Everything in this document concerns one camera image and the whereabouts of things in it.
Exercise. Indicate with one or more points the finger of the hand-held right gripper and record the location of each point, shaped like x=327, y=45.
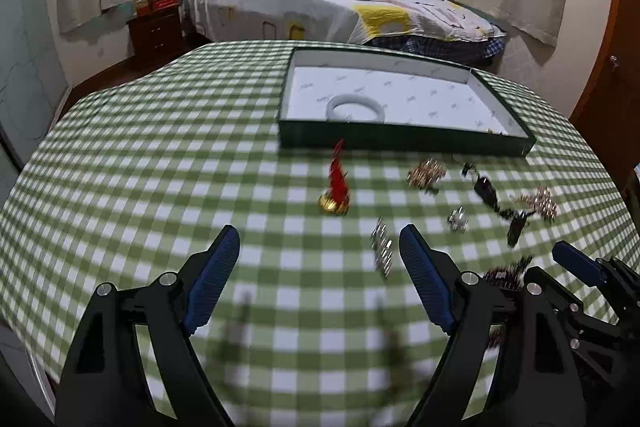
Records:
x=575, y=262
x=590, y=324

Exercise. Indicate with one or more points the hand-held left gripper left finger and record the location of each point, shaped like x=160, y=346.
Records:
x=212, y=277

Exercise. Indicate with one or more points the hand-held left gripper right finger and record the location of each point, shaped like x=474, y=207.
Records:
x=425, y=279

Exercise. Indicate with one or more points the silver rhinestone hair clip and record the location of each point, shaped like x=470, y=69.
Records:
x=382, y=247

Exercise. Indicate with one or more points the round gold brooch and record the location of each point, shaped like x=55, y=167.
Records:
x=542, y=203

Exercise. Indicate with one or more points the small silver ornament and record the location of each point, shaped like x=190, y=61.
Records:
x=457, y=218

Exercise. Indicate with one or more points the gold pearl brooch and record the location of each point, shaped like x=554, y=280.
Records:
x=425, y=174

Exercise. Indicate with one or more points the red tassel gold charm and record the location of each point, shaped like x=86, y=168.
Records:
x=339, y=184

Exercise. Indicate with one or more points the dark green jewelry tray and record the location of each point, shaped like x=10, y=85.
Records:
x=400, y=97

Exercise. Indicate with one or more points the white bangle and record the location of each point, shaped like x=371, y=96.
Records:
x=332, y=107

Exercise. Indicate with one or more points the green checkered tablecloth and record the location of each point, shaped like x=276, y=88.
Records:
x=175, y=167

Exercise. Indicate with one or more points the wooden door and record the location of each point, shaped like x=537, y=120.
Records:
x=600, y=97

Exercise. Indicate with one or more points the blue plaid bed sheet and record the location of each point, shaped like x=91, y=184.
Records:
x=440, y=49

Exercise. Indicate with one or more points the dark wooden nightstand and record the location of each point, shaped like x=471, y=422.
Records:
x=155, y=37

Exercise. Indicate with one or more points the bed with patterned cover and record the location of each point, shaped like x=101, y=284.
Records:
x=300, y=7

